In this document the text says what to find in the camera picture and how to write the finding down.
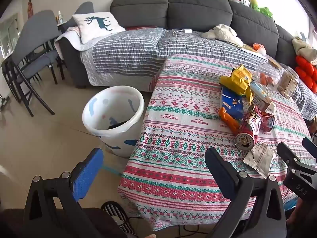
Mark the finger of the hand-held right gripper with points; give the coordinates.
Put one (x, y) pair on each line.
(310, 145)
(288, 153)

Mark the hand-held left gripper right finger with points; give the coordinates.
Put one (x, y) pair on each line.
(223, 171)

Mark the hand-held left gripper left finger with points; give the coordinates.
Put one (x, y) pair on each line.
(86, 176)

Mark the white printed paper wrapper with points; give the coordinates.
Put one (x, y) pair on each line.
(262, 156)

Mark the white plastic bin blue patches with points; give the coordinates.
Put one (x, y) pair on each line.
(115, 140)

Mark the yellow snack bag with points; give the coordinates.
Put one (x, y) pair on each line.
(237, 81)

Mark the crushed red drink can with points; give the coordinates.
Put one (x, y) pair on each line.
(247, 131)
(267, 122)

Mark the black white striped slipper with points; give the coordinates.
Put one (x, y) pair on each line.
(116, 215)

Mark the orange plastic wrapper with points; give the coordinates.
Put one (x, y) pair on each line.
(229, 120)

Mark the person's dark trousers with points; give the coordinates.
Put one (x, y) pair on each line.
(104, 228)

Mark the patterned red green tablecloth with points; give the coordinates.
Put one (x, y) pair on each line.
(178, 129)

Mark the clear plastic jar of oats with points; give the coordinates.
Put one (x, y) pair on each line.
(287, 84)

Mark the blue biscuit box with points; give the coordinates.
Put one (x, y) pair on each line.
(231, 103)

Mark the red cushion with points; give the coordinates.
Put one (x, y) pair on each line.
(307, 72)

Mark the small orange fruit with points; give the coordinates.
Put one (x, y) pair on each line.
(262, 75)
(263, 80)
(269, 80)

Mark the glass jar with bamboo lid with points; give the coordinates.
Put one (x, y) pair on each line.
(272, 73)

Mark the beige folded blanket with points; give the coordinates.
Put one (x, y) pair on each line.
(304, 48)

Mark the orange white packet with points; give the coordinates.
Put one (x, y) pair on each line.
(259, 49)

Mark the flat yellow book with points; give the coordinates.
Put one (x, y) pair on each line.
(250, 47)

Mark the grey striped quilt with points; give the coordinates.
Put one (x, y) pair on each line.
(123, 52)

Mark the cream plush toy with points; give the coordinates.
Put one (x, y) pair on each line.
(223, 33)

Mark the white pink throw blanket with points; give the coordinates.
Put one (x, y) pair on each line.
(71, 38)

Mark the green plush toy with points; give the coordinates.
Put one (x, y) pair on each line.
(262, 9)

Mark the white power adapter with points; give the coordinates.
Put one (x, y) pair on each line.
(187, 30)

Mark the white pillow with deer print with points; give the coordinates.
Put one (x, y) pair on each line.
(94, 29)

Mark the small white plush toy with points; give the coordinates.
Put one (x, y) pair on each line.
(241, 0)

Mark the small clear bottle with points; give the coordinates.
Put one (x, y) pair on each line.
(59, 16)

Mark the window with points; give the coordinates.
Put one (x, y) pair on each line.
(8, 34)

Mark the grey fabric sofa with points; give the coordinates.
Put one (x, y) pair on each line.
(198, 7)

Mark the red wall ornament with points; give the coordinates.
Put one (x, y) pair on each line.
(30, 7)

